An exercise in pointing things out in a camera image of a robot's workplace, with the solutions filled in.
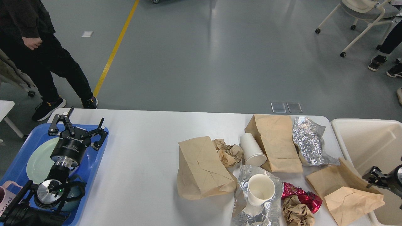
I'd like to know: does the mint green plate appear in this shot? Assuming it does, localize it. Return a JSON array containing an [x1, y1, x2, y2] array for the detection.
[[26, 137, 59, 184]]

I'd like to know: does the beige chair at left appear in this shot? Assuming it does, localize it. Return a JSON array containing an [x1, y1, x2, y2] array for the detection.
[[0, 50, 36, 97]]

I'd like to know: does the blue plastic tray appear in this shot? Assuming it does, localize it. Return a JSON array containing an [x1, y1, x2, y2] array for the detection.
[[1, 123, 107, 226]]

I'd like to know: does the crumpled brown paper ball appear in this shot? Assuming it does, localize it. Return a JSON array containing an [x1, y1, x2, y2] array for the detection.
[[282, 196, 315, 226]]

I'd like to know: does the beige plastic bin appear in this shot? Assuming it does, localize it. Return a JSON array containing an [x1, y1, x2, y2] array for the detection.
[[331, 119, 402, 226]]

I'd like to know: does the white rolling chair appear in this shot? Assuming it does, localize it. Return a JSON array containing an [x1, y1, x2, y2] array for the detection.
[[315, 0, 400, 57]]

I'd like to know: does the teal home mug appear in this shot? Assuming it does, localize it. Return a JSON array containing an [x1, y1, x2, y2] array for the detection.
[[62, 174, 86, 212]]

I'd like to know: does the upright white paper cup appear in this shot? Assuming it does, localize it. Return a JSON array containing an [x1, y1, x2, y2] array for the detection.
[[247, 174, 276, 207]]

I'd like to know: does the person in dark clothes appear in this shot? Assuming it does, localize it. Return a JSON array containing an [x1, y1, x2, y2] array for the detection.
[[0, 0, 98, 121]]

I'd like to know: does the person with black sneakers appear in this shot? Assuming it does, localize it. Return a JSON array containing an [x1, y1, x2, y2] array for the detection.
[[368, 22, 402, 78]]

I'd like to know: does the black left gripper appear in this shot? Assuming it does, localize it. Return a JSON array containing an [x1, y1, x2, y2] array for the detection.
[[48, 107, 108, 165]]

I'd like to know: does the red foil wrapper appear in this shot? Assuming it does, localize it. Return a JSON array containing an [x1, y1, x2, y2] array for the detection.
[[281, 182, 323, 214]]

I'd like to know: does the large brown paper bag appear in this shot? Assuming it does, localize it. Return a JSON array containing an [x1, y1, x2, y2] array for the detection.
[[177, 136, 237, 200]]

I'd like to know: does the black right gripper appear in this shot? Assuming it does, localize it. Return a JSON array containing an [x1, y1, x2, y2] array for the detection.
[[362, 165, 402, 196]]

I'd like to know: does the crumpled brown paper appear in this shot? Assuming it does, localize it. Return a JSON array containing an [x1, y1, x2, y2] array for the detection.
[[212, 139, 244, 168]]

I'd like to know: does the white side table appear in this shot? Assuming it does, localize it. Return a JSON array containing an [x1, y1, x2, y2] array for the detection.
[[0, 100, 24, 138]]

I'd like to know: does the lying white paper cup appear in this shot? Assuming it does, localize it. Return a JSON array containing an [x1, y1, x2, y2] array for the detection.
[[240, 133, 267, 166]]

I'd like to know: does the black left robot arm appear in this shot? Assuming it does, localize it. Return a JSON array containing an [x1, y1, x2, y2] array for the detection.
[[1, 108, 109, 226]]

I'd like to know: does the crumpled silver foil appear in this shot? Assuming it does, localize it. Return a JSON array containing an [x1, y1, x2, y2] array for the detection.
[[292, 116, 340, 166]]

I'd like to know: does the silver foil bag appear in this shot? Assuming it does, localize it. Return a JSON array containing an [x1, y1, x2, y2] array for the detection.
[[231, 165, 283, 226]]

